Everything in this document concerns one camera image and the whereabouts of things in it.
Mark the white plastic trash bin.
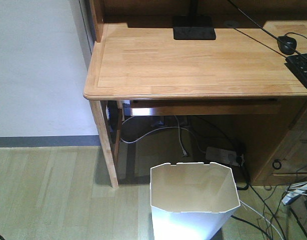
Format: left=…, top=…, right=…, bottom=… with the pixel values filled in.
left=150, top=162, right=241, bottom=240

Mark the wooden desk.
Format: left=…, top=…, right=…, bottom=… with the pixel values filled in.
left=83, top=0, right=307, bottom=188

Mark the white power strip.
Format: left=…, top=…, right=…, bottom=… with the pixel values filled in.
left=205, top=146, right=240, bottom=167

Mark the black monitor stand base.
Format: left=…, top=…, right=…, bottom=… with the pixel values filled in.
left=172, top=0, right=217, bottom=41

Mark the black computer mouse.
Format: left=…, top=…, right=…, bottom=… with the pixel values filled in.
left=277, top=35, right=297, bottom=55

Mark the black keyboard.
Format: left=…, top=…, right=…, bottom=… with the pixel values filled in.
left=285, top=53, right=307, bottom=89

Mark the white cable under desk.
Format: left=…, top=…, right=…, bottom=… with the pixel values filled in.
left=120, top=115, right=207, bottom=158

